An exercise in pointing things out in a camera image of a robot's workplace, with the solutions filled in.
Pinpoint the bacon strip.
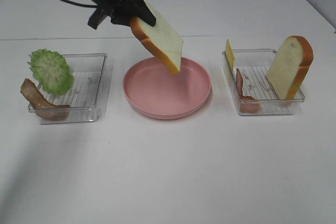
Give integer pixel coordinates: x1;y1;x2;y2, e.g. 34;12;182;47
236;68;260;114
20;78;70;121

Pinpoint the pink round plate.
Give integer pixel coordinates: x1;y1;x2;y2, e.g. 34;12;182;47
123;58;212;120

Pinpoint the green lettuce leaf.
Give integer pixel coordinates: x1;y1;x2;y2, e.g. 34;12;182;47
28;49;74;95

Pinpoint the right clear plastic tray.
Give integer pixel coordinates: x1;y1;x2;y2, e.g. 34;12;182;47
222;48;305;115

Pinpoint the bread slice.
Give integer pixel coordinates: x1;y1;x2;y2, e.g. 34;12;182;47
130;4;183;74
266;36;313;100

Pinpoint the yellow cheese slice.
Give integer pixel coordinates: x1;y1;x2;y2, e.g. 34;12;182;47
225;40;235;72

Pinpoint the left clear plastic tray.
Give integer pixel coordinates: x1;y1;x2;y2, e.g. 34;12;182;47
28;53;113;124

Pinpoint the clear plastic tray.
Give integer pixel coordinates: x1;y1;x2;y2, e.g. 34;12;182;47
222;48;305;115
28;53;113;124

